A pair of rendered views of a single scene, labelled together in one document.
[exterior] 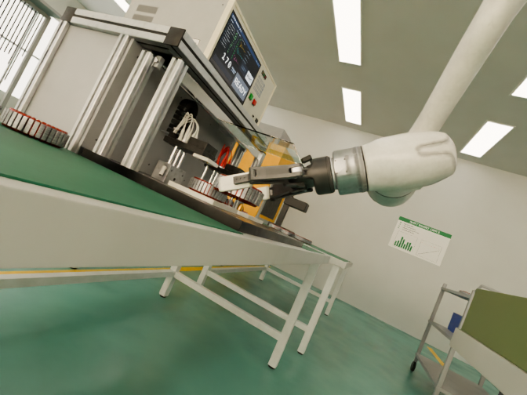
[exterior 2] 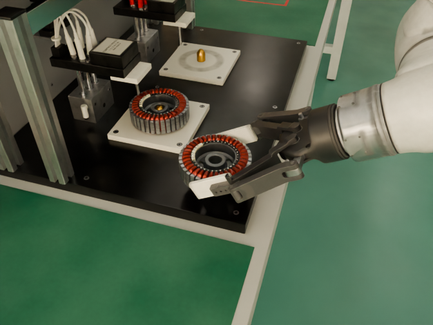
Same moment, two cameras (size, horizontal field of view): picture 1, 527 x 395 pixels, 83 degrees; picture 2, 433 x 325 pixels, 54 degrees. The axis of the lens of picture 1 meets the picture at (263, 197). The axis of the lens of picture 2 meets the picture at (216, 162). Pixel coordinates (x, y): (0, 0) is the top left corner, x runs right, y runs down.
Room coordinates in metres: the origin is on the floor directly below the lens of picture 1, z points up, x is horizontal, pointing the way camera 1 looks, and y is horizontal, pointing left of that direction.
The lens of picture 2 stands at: (0.15, 0.09, 1.27)
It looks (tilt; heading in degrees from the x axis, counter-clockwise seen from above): 42 degrees down; 356
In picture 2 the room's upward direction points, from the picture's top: straight up
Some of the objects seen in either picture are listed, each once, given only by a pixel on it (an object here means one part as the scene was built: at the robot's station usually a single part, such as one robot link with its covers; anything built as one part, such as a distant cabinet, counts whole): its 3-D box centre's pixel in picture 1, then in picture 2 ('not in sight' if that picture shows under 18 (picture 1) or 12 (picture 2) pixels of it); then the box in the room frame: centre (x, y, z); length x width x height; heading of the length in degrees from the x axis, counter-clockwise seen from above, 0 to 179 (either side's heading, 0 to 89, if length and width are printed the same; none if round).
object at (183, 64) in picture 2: (238, 211); (201, 62); (1.05, 0.06, 0.78); 0.15 x 0.15 x 0.01; 69
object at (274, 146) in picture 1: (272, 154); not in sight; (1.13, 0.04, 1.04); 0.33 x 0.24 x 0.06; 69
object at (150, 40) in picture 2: not in sight; (143, 45); (1.10, 0.20, 0.80); 0.07 x 0.05 x 0.06; 159
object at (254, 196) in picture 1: (238, 190); (215, 163); (0.64, 0.06, 0.82); 0.11 x 0.11 x 0.04
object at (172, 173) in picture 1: (169, 174); (92, 98); (0.88, 0.28, 0.80); 0.07 x 0.05 x 0.06; 159
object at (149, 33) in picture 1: (188, 94); not in sight; (1.06, 0.40, 1.09); 0.68 x 0.44 x 0.05; 159
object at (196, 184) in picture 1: (208, 190); (159, 110); (0.83, 0.15, 0.80); 0.11 x 0.11 x 0.04
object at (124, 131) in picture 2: (204, 197); (160, 120); (0.83, 0.15, 0.78); 0.15 x 0.15 x 0.01; 69
